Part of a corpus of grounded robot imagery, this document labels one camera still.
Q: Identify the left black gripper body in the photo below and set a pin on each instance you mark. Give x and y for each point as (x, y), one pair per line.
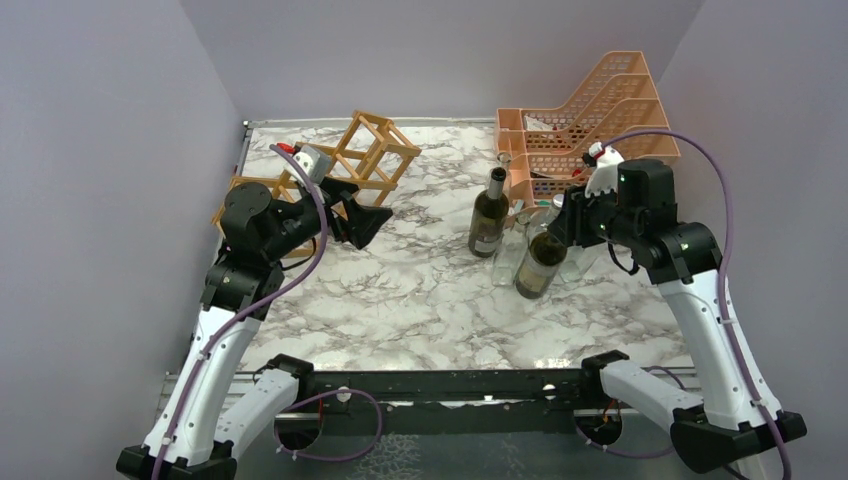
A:
(332, 222)

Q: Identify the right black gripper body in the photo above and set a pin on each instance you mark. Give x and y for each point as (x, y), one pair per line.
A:
(590, 221)

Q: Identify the green bottle navy cream label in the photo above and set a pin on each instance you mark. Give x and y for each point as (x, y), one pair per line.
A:
(539, 265)

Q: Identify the wooden wine rack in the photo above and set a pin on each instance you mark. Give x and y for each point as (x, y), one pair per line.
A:
(373, 155)

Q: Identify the tall clear glass bottle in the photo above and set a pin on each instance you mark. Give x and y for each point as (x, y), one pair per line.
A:
(511, 251)

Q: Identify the green bottle brown label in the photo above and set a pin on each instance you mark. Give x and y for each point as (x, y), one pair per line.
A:
(490, 210)

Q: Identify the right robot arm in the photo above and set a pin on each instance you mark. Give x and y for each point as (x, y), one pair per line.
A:
(735, 415)

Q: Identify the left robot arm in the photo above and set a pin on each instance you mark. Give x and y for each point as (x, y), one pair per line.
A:
(196, 436)

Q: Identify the clear bottle silver cap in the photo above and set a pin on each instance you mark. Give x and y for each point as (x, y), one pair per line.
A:
(541, 219)

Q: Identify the short clear glass jar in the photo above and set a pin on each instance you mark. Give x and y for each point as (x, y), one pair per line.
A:
(577, 263)

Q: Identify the peach plastic file organizer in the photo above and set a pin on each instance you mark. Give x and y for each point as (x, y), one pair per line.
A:
(545, 145)

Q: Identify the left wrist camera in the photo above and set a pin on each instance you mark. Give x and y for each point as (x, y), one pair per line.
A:
(313, 162)

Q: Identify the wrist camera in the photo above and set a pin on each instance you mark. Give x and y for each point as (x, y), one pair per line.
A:
(604, 179)
(313, 162)

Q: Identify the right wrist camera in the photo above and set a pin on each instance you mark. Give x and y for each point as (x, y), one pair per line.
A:
(604, 179)

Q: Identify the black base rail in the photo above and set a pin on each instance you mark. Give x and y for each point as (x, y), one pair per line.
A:
(361, 403)

